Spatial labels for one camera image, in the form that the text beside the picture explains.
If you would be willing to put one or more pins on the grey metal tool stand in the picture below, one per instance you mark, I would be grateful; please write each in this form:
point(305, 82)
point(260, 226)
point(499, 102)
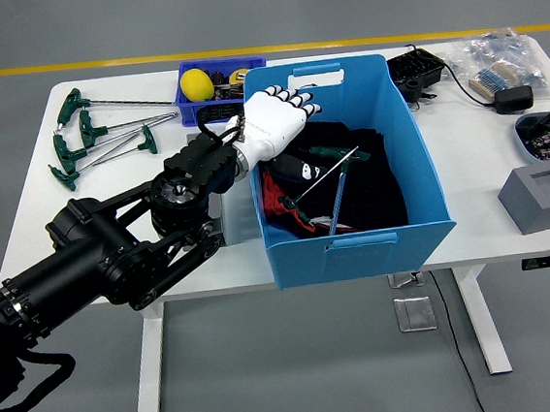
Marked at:
point(194, 139)

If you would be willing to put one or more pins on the grey block with square recess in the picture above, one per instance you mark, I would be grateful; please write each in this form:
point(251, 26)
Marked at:
point(528, 206)

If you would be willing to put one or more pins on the small dark parts pile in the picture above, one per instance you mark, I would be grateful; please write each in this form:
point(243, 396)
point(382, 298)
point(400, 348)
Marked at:
point(224, 93)

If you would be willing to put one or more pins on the clear plastic component bags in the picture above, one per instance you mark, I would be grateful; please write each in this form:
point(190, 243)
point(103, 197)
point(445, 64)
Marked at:
point(489, 49)

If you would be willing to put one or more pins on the yellow tape measure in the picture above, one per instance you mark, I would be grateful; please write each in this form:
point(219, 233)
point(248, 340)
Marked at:
point(239, 76)

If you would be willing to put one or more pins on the small metal floor plate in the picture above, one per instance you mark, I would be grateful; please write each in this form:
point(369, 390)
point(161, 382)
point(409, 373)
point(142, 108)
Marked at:
point(405, 280)

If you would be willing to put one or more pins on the black cloth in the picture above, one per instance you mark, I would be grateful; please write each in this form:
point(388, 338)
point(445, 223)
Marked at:
point(376, 191)

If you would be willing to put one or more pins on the black plastic tray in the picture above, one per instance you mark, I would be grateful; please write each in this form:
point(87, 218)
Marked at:
point(415, 71)

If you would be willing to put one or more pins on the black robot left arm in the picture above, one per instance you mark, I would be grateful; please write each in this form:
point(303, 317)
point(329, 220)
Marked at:
point(66, 265)

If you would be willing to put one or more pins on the light blue plate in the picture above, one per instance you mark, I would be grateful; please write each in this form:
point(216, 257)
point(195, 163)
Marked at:
point(520, 143)

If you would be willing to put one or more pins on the large metal floor plate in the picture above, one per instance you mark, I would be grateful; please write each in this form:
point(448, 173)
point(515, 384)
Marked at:
point(414, 313)

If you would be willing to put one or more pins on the white table leg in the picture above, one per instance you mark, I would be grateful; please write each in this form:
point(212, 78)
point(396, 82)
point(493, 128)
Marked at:
point(486, 322)
point(149, 364)

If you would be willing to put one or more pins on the yellow lemon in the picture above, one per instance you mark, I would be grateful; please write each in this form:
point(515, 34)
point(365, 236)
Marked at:
point(197, 84)

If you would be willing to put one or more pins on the black power adapter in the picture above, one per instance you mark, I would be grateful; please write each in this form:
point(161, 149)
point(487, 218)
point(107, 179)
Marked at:
point(514, 99)

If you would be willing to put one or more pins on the blue folding plastic box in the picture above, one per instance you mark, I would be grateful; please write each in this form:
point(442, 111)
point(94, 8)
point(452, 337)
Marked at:
point(358, 261)

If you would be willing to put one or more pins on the beige resistor strip bundle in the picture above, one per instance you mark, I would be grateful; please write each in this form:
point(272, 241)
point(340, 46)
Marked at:
point(494, 79)

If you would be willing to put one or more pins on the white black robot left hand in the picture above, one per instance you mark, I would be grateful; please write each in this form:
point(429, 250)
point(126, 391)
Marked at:
point(272, 123)

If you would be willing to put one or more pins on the small dark blue plastic bin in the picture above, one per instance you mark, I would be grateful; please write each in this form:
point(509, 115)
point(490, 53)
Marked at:
point(207, 111)

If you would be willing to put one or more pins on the red cloth with white stripes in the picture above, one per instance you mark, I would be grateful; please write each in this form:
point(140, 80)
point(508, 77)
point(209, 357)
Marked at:
point(274, 201)

